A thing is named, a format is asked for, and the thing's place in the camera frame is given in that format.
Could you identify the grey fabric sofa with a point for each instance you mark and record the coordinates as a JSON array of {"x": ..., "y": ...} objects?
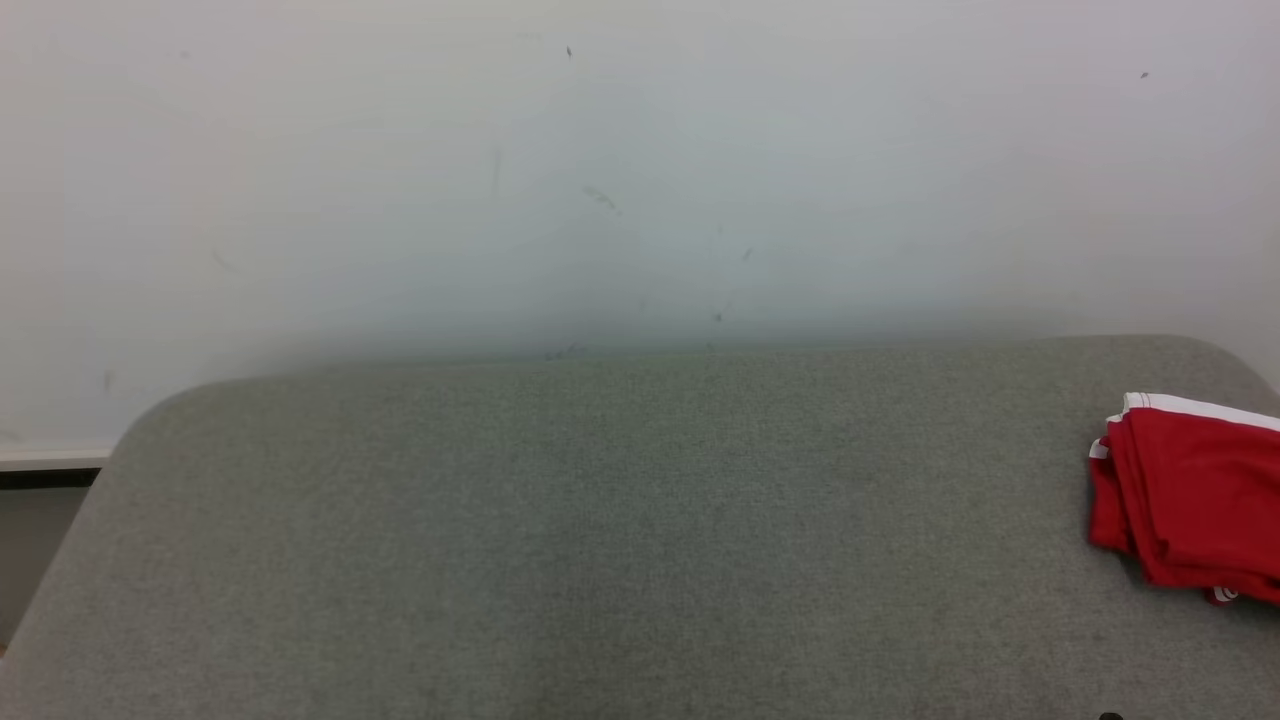
[{"x": 600, "y": 520}]

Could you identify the red jersey with white trim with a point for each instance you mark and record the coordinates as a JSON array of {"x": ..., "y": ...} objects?
[{"x": 1200, "y": 490}]

